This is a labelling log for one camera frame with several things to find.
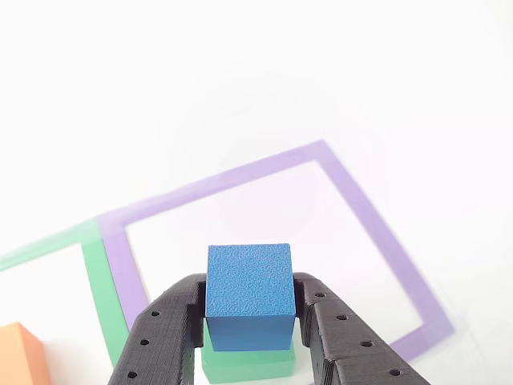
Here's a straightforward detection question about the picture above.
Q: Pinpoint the green block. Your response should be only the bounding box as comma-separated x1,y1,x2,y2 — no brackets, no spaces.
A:
200,320,298,385

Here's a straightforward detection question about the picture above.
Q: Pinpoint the green tape square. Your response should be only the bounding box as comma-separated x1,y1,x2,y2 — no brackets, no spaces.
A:
0,218,131,368

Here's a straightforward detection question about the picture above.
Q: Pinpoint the small blue cube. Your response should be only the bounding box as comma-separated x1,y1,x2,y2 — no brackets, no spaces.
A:
204,242,298,353

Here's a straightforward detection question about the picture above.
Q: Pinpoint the orange block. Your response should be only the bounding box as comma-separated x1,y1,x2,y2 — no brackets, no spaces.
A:
0,321,52,385

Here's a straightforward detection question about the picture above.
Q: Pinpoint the purple tape square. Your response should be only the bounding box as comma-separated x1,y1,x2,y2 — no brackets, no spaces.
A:
95,139,456,362

